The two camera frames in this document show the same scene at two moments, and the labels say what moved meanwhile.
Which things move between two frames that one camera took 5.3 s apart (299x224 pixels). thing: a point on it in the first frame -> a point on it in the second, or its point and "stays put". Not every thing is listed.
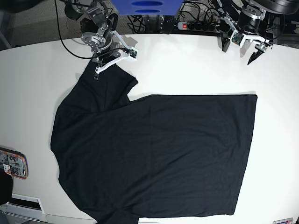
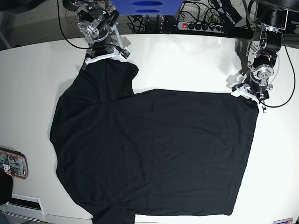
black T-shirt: (161, 156) stays put
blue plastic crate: (146, 7) stays put
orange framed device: (15, 163) stays put
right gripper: (262, 44) -> (241, 89)
